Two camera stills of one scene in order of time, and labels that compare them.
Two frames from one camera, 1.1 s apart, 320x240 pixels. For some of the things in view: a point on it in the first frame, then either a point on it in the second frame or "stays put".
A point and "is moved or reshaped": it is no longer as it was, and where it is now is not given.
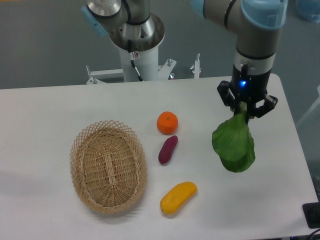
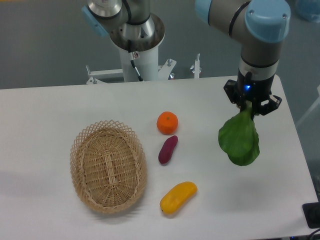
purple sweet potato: (165, 154) stays put
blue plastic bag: (308, 10) stays put
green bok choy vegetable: (232, 140) is moved or reshaped
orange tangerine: (167, 123) stays put
